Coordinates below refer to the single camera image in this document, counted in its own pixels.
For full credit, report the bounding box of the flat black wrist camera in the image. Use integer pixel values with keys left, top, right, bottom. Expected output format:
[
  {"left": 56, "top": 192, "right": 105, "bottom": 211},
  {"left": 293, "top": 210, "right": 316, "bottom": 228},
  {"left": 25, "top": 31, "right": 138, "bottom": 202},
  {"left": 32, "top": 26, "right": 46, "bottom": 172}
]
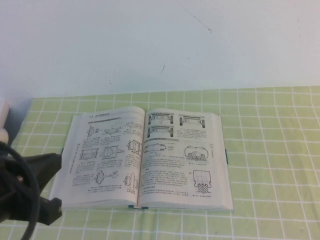
[{"left": 39, "top": 196, "right": 63, "bottom": 226}]

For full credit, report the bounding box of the white technical book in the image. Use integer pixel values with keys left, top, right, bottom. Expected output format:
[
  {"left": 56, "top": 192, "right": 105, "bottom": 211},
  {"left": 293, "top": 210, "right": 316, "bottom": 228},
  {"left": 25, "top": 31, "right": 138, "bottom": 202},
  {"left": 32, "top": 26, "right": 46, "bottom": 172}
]
[{"left": 48, "top": 106, "right": 235, "bottom": 213}]

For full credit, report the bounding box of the green white checked tablecloth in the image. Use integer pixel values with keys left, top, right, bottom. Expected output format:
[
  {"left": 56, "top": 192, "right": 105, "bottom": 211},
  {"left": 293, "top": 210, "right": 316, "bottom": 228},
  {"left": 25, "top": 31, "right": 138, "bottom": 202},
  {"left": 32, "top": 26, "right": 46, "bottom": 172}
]
[{"left": 0, "top": 85, "right": 320, "bottom": 240}]

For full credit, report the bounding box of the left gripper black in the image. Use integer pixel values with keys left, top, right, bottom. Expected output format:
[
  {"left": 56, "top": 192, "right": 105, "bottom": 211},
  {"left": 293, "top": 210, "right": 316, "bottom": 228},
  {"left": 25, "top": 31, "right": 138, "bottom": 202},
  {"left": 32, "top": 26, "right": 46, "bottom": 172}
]
[{"left": 0, "top": 149, "right": 64, "bottom": 223}]

